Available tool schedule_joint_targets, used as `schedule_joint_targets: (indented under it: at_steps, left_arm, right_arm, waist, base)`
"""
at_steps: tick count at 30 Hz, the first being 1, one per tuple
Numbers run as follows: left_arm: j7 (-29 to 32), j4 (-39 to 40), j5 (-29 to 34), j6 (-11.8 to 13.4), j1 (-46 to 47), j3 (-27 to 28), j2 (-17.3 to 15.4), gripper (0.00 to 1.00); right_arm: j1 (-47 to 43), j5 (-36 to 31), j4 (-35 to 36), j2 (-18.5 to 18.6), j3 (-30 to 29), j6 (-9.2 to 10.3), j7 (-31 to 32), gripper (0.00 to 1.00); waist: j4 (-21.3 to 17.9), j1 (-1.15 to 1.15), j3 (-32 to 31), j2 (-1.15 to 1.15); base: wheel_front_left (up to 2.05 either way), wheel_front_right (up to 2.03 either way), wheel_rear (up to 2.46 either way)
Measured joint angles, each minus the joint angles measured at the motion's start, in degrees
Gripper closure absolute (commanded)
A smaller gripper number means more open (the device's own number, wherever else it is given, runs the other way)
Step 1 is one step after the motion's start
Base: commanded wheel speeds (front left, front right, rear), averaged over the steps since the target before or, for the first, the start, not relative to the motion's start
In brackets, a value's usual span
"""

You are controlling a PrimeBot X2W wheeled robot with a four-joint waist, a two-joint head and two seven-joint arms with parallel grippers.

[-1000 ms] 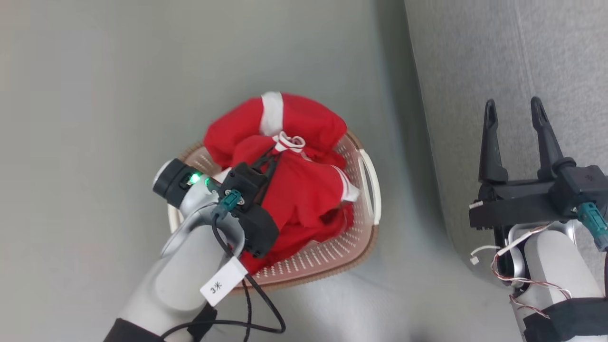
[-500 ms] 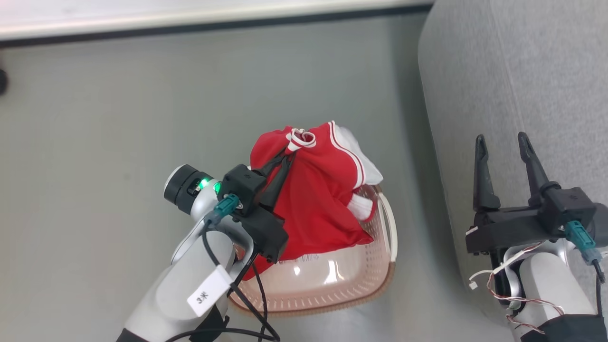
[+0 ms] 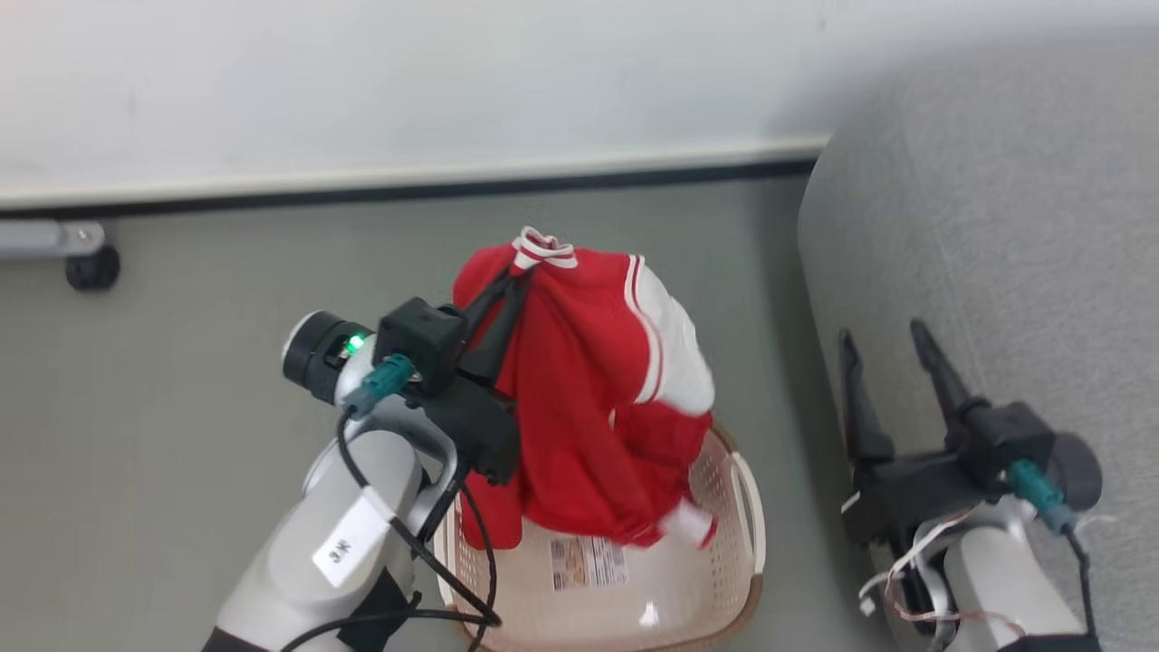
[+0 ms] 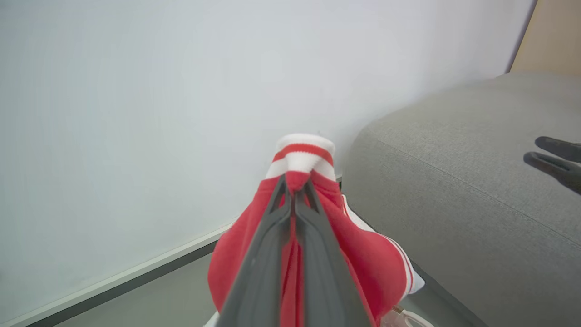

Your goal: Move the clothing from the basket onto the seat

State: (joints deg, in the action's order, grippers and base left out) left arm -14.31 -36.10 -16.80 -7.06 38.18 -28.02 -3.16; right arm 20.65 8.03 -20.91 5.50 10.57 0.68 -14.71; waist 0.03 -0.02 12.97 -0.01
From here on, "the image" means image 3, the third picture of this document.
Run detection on black caster wheel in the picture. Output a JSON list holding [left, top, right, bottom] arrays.
[[64, 245, 122, 293]]

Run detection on white and black baseboard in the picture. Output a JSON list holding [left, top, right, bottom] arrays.
[[0, 136, 830, 219]]

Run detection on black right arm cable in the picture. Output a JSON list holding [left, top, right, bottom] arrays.
[[1008, 459, 1102, 640]]

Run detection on red and white jacket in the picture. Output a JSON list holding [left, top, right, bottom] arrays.
[[451, 226, 718, 551]]

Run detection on grey fabric sofa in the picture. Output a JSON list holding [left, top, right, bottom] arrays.
[[797, 27, 1159, 652]]

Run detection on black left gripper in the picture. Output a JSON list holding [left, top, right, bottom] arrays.
[[423, 269, 534, 487]]

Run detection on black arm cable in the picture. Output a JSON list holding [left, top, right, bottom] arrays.
[[1008, 459, 1102, 640], [281, 355, 504, 652]]

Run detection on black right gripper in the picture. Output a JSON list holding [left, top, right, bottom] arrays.
[[838, 318, 989, 545]]

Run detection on thin white red wires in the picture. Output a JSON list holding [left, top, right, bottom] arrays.
[[856, 503, 1029, 649]]

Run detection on printed sticker label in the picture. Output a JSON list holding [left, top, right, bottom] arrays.
[[550, 535, 631, 592]]

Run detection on cream plastic laundry basket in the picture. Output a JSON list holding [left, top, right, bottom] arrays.
[[433, 424, 767, 652]]

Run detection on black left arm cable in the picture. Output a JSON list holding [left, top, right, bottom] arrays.
[[281, 355, 504, 652]]

